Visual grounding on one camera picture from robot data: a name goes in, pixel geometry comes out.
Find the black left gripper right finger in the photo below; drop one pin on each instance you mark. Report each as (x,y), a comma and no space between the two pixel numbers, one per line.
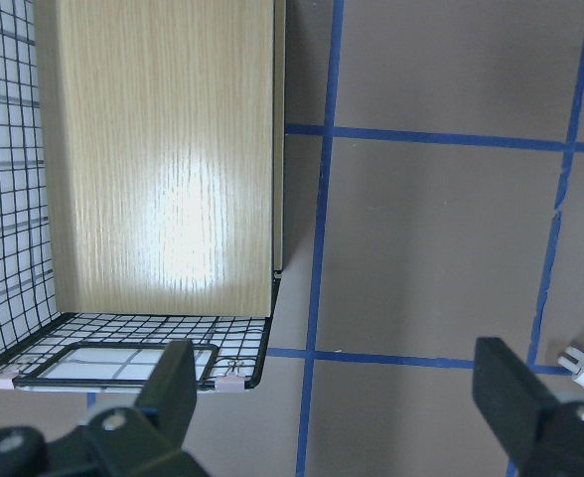
(541,434)

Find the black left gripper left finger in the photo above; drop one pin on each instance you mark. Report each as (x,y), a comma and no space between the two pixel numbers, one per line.
(143,439)

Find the pink binder clip right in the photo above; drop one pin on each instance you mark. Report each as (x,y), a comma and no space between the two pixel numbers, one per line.
(232,380)

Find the pink binder clip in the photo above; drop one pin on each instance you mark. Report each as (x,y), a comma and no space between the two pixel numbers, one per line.
(232,380)
(10,380)

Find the pink binder clip left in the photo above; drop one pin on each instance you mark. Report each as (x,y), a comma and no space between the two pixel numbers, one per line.
(10,380)

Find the wooden shelf board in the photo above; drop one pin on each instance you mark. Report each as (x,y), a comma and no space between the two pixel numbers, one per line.
(163,145)

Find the wire mesh shelf rack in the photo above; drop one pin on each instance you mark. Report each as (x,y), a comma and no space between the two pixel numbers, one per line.
(80,352)

